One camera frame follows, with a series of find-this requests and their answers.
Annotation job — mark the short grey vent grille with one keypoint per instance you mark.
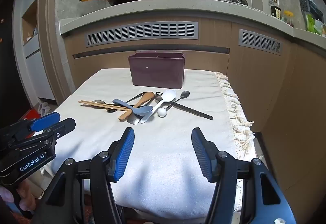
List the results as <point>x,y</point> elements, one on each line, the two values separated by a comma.
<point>259,42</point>

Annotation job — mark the white ball-topped metal stick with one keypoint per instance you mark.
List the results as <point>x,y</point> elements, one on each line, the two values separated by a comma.
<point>162,112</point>

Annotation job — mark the wooden kitchen cabinet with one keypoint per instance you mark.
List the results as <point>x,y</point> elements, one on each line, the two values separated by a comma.
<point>254,81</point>

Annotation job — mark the person's left hand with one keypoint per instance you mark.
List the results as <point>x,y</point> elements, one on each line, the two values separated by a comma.
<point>28,196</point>

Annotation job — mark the wooden chopstick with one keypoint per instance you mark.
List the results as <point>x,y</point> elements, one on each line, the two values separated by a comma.
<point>101,103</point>

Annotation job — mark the dark metal spoon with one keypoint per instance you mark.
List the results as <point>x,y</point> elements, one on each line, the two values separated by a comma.
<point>185,94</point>

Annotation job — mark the white fringed tablecloth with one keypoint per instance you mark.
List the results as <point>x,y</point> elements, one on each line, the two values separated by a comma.
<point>163,142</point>

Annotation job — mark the wooden spoon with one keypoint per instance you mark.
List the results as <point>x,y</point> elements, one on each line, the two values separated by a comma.
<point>144,99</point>

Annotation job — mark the white plastic spoon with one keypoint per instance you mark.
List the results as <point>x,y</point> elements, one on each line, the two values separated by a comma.
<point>168,96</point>

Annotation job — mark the dark sauce bottle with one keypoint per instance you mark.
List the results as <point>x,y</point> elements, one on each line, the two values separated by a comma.
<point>275,11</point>

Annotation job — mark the black knife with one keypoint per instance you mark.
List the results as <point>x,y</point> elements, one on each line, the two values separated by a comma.
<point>193,111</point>

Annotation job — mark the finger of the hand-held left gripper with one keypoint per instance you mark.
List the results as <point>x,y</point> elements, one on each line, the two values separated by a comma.
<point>44,121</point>
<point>62,126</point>

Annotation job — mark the grey stone kitchen counter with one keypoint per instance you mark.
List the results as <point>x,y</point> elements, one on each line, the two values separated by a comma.
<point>152,7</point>

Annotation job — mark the green packets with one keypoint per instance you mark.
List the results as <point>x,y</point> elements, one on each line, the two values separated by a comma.
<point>314,24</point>

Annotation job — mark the purple plastic utensil holder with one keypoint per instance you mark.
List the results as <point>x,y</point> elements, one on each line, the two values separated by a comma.
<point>156,71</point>

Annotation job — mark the long grey vent grille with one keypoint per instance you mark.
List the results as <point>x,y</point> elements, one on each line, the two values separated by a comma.
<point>141,33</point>

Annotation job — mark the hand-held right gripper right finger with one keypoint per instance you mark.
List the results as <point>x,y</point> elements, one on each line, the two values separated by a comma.
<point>202,152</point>

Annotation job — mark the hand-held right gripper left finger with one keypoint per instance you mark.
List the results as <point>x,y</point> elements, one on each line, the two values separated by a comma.
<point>123,152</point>

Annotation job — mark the grey wall rack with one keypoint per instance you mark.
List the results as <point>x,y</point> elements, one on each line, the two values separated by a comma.
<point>309,5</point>

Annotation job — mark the black peeler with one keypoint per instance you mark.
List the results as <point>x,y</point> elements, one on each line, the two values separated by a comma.
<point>158,95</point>

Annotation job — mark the blue plastic spoon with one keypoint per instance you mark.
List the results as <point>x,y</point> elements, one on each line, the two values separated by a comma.
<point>142,110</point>

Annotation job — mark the yellow-lidded jar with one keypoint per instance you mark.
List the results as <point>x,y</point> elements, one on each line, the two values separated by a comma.
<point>288,19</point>

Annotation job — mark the white slippers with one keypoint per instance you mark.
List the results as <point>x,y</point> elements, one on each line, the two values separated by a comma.
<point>44,109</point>

